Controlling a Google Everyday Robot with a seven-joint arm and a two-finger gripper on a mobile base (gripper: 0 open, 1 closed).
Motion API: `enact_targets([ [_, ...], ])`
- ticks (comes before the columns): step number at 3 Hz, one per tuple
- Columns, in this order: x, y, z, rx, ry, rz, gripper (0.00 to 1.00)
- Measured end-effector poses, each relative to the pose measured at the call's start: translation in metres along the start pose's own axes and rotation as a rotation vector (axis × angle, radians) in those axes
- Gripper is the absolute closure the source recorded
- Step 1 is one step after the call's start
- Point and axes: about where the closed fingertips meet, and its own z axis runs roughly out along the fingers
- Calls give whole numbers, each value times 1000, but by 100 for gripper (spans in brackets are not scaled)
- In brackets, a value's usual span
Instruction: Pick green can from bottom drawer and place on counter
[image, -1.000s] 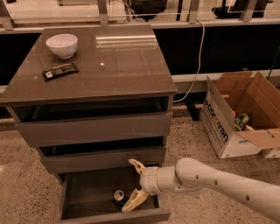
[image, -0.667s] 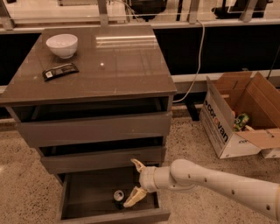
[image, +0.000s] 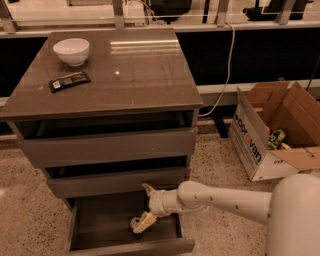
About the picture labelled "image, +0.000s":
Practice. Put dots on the grey drawer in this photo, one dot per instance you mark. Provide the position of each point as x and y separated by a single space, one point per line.
93 140
117 177
100 226

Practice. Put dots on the white corovan cardboard box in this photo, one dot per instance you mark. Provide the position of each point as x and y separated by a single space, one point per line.
268 107

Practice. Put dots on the black snack bar wrapper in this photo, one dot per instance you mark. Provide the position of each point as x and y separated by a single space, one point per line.
68 81

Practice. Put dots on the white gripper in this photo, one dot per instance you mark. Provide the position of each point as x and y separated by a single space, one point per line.
157 203

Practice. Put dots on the middle grey drawer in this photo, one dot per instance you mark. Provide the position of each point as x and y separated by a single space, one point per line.
117 177

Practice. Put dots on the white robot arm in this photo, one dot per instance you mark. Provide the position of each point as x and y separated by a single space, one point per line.
291 211

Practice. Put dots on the top grey drawer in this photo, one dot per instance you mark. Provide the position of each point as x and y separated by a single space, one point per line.
93 140

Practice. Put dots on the metal railing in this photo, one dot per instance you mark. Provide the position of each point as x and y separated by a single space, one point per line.
37 17

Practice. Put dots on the grey drawer cabinet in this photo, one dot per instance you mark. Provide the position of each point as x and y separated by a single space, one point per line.
131 72

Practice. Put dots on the green soda can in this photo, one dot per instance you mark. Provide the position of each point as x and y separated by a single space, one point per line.
133 223

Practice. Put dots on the green snack bag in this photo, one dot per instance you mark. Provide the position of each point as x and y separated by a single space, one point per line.
275 139

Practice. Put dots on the white ceramic bowl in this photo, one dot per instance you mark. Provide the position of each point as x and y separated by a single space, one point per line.
72 51

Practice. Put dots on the bottom grey drawer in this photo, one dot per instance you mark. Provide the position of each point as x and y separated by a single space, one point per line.
100 226

